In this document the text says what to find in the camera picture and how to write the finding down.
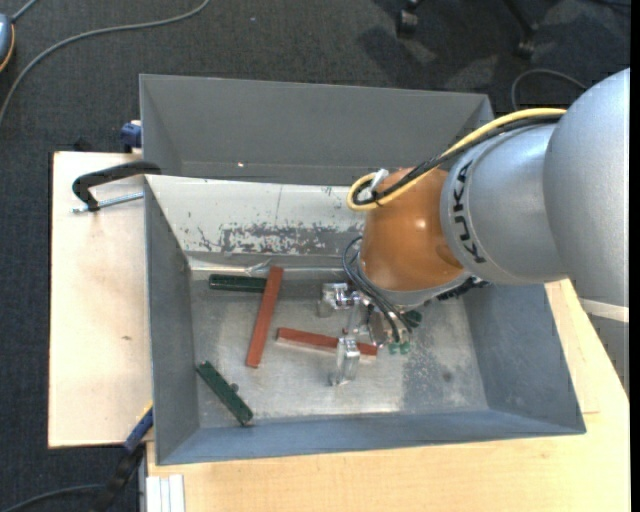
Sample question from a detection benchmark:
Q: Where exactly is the pale wood flat board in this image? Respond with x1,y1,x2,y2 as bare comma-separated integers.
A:
47,150,155,449

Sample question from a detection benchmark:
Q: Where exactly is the red-brown flat block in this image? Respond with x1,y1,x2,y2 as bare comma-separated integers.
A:
244,265,285,370
274,326,380,365

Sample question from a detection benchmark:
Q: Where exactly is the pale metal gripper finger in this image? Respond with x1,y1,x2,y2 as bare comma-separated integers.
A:
316,281,362,319
328,335,362,387

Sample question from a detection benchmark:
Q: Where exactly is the grey metal bin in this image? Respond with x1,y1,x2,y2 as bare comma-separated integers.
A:
138,73,587,467

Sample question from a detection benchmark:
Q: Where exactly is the dark green flat block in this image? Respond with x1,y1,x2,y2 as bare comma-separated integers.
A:
195,359,255,428
208,273,268,293

